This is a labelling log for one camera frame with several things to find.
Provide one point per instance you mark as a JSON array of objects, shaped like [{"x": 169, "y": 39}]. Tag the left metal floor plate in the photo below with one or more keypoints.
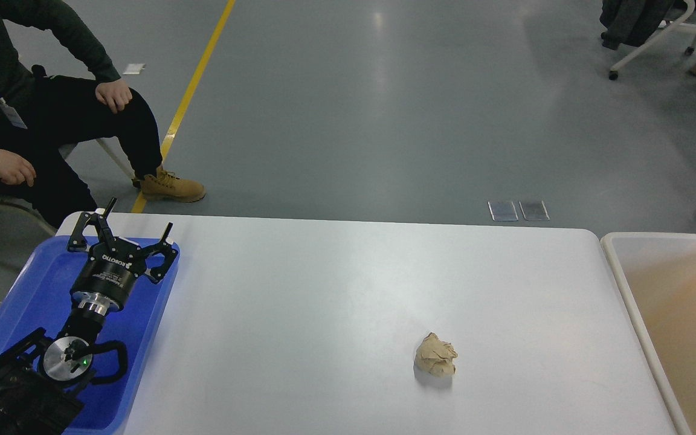
[{"x": 503, "y": 210}]

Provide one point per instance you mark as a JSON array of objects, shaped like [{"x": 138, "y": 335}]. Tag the seated person in green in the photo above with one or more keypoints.
[{"x": 38, "y": 115}]

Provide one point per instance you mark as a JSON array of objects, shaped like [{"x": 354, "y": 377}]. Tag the person's left hand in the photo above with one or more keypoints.
[{"x": 114, "y": 95}]

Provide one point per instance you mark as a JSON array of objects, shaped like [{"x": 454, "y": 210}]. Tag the dark jacket on chair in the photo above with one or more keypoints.
[{"x": 631, "y": 22}]

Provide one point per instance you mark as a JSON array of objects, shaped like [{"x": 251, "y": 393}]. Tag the blue plastic tray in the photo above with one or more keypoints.
[{"x": 40, "y": 298}]

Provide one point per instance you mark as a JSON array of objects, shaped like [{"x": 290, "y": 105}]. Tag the white office chair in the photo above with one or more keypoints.
[{"x": 677, "y": 20}]

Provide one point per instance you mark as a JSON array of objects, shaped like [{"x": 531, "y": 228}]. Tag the white chair under person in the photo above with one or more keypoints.
[{"x": 67, "y": 149}]

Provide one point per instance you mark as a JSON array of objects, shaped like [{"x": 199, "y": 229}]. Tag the right metal floor plate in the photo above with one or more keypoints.
[{"x": 534, "y": 210}]

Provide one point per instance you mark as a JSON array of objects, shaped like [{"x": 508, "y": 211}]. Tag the metal floor plate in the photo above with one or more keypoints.
[
  {"x": 503, "y": 210},
  {"x": 534, "y": 210}
]

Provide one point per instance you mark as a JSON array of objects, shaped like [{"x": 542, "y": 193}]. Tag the white paper scrap on floor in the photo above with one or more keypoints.
[{"x": 134, "y": 69}]

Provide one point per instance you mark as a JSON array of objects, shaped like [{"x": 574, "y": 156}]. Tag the crumpled brown paper ball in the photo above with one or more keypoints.
[{"x": 436, "y": 357}]

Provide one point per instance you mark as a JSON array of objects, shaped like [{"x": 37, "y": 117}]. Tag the beige plastic bin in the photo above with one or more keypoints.
[{"x": 656, "y": 275}]

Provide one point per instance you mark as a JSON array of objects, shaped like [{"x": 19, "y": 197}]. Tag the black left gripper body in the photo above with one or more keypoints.
[{"x": 109, "y": 275}]

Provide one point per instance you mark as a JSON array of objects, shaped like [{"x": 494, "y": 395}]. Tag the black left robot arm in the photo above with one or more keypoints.
[{"x": 77, "y": 326}]

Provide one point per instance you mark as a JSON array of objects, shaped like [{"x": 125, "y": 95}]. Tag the tan work boot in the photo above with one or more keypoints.
[{"x": 165, "y": 185}]

